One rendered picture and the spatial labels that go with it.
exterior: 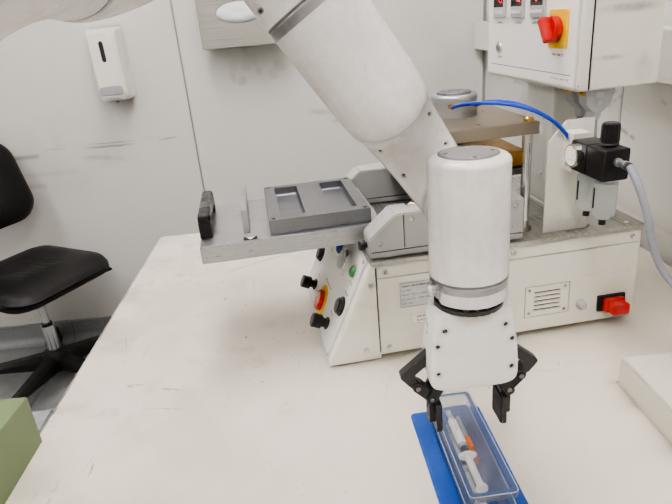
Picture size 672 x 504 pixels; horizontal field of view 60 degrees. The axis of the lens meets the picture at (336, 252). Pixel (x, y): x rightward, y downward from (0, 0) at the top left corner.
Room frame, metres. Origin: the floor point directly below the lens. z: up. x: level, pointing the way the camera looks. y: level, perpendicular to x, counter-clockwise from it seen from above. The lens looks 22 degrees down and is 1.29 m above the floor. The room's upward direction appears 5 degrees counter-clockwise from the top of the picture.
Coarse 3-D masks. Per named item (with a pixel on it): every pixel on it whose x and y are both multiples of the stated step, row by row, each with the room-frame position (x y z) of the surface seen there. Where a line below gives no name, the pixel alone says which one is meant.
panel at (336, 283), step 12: (324, 252) 1.09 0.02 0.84; (336, 252) 1.01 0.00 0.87; (360, 252) 0.88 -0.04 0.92; (324, 264) 1.05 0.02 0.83; (336, 264) 0.98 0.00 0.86; (360, 264) 0.86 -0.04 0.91; (312, 276) 1.11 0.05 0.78; (324, 276) 1.02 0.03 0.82; (336, 276) 0.95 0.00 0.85; (348, 276) 0.89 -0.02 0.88; (360, 276) 0.84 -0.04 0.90; (312, 288) 1.07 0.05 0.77; (324, 288) 0.99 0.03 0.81; (336, 288) 0.92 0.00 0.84; (348, 288) 0.86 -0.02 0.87; (312, 300) 1.04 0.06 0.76; (324, 300) 0.96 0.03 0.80; (348, 300) 0.84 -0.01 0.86; (324, 312) 0.94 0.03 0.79; (336, 324) 0.85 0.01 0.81; (324, 336) 0.88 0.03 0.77; (336, 336) 0.83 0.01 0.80; (324, 348) 0.86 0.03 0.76
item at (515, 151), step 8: (464, 144) 1.00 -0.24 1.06; (472, 144) 0.99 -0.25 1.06; (480, 144) 0.98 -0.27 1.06; (488, 144) 0.98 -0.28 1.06; (496, 144) 0.97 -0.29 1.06; (504, 144) 0.97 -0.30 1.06; (512, 144) 0.96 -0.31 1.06; (512, 152) 0.92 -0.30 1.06; (520, 152) 0.92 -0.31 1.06; (512, 160) 0.92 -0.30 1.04; (520, 160) 0.92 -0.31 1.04; (512, 168) 0.92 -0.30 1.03; (520, 168) 0.92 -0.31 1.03
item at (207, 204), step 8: (208, 192) 1.01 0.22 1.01; (208, 200) 0.96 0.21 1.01; (200, 208) 0.92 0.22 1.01; (208, 208) 0.92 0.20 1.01; (200, 216) 0.88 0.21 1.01; (208, 216) 0.88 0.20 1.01; (200, 224) 0.88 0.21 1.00; (208, 224) 0.88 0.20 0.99; (200, 232) 0.88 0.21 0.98; (208, 232) 0.88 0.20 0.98
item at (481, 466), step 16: (448, 400) 0.64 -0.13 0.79; (464, 400) 0.64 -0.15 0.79; (448, 416) 0.61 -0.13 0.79; (464, 416) 0.61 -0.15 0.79; (448, 432) 0.58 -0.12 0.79; (464, 432) 0.58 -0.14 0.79; (480, 432) 0.57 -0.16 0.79; (464, 448) 0.55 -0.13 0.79; (480, 448) 0.55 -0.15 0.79; (496, 448) 0.54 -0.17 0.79; (464, 464) 0.52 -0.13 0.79; (480, 464) 0.52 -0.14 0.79; (496, 464) 0.52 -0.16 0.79; (464, 480) 0.50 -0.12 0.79; (480, 480) 0.50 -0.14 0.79; (496, 480) 0.49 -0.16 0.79; (512, 480) 0.49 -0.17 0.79; (480, 496) 0.47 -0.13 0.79
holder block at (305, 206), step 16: (272, 192) 1.03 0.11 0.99; (288, 192) 1.06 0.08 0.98; (304, 192) 1.01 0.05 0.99; (320, 192) 1.00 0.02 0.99; (336, 192) 1.04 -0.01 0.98; (352, 192) 0.98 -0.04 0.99; (272, 208) 0.93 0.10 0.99; (288, 208) 0.97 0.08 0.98; (304, 208) 0.91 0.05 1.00; (320, 208) 0.91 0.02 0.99; (336, 208) 0.95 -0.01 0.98; (352, 208) 0.89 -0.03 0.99; (368, 208) 0.89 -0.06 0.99; (272, 224) 0.87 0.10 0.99; (288, 224) 0.87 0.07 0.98; (304, 224) 0.88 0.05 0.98; (320, 224) 0.88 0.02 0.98; (336, 224) 0.88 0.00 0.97
